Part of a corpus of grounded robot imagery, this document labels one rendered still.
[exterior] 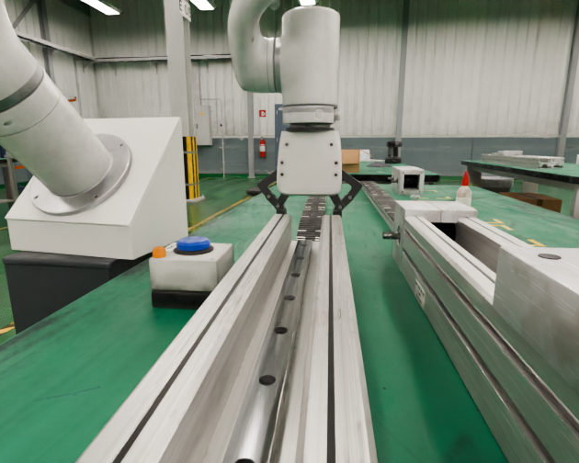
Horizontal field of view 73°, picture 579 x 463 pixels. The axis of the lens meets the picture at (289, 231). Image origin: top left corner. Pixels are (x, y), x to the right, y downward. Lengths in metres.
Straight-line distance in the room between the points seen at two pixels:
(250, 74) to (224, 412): 0.47
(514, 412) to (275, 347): 0.15
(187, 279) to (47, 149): 0.34
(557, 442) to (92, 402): 0.29
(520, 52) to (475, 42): 1.16
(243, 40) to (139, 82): 12.59
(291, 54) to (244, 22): 0.08
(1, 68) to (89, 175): 0.20
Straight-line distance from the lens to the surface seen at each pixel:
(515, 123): 12.39
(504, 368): 0.28
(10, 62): 0.66
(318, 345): 0.21
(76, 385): 0.37
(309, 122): 0.58
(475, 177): 5.14
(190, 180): 6.88
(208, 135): 11.91
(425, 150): 11.70
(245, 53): 0.58
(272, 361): 0.25
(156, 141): 0.78
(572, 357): 0.21
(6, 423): 0.35
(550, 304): 0.22
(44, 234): 0.80
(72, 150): 0.71
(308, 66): 0.59
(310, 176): 0.60
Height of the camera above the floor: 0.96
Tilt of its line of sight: 13 degrees down
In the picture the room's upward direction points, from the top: straight up
